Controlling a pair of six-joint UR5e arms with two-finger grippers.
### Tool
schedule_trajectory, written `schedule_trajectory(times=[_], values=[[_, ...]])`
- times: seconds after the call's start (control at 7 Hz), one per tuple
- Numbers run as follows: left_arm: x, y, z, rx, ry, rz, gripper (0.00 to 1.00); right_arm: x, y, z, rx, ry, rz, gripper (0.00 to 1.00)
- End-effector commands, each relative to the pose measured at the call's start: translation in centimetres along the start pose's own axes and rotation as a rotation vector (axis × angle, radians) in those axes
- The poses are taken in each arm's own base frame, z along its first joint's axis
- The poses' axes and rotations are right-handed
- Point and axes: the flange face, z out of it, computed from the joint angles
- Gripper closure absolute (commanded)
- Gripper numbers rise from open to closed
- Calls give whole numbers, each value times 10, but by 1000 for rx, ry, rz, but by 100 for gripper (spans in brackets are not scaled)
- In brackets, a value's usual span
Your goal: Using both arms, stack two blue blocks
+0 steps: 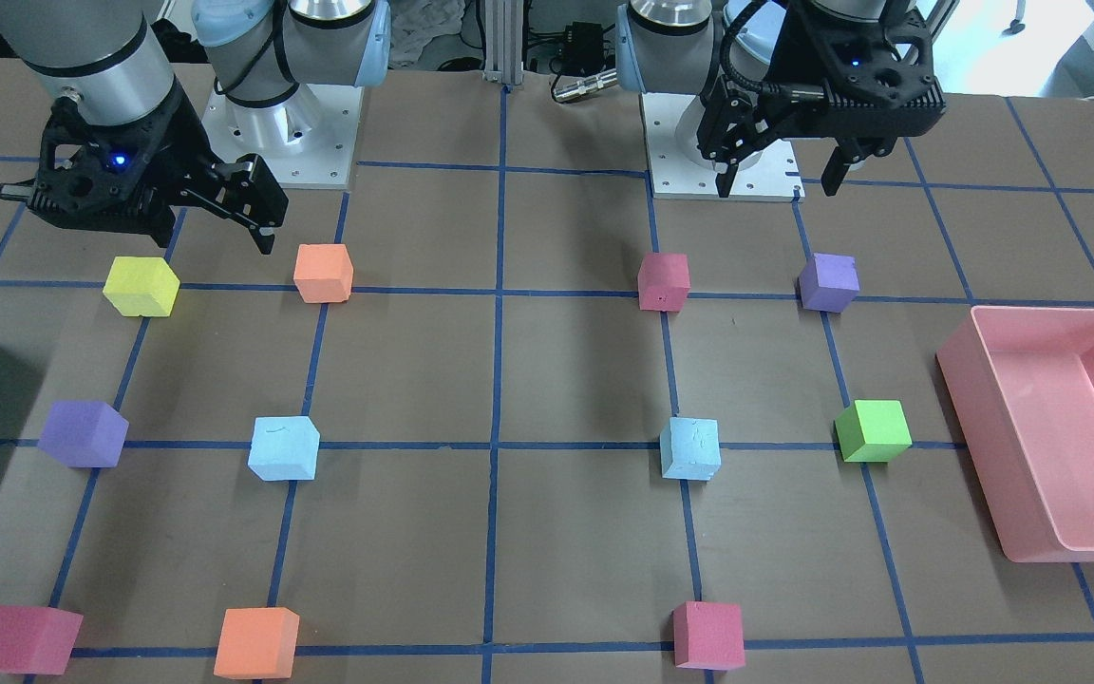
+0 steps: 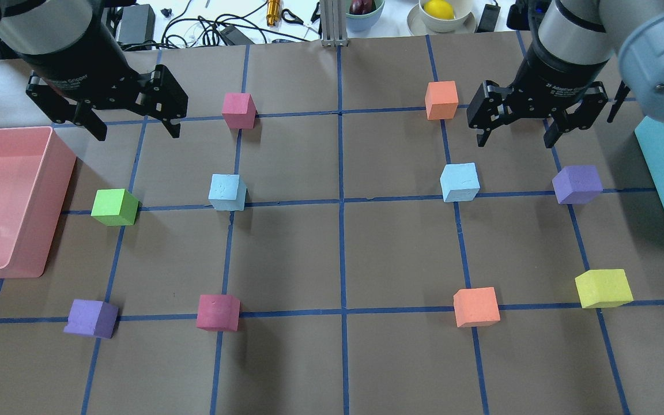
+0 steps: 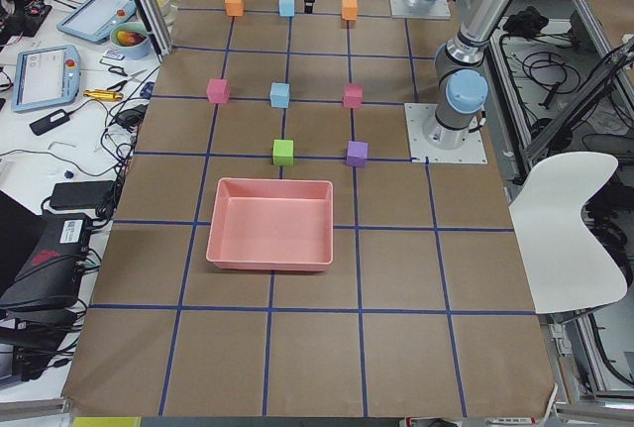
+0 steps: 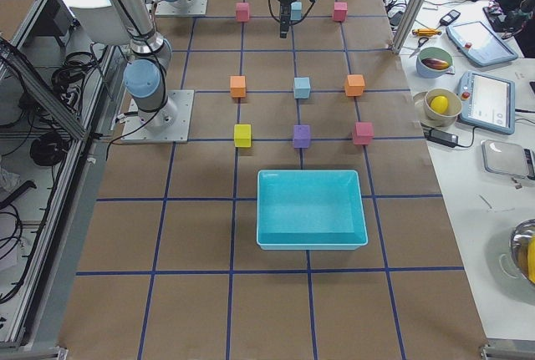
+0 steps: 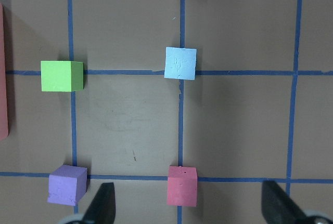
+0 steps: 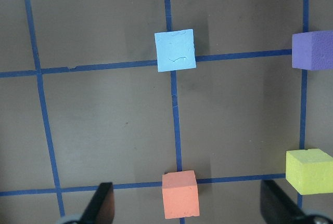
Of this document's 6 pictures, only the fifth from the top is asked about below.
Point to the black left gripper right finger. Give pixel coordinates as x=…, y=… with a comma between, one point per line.
x=278, y=207

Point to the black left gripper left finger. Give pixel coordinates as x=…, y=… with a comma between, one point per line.
x=103, y=206

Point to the light blue foam block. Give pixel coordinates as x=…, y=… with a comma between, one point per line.
x=180, y=63

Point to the purple foam block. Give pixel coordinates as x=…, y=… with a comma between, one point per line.
x=67, y=185

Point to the pink foam block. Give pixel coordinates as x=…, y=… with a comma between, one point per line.
x=182, y=186

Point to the large pink foam slab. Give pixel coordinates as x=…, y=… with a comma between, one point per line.
x=3, y=95

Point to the green foam block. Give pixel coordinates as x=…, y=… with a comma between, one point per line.
x=62, y=76

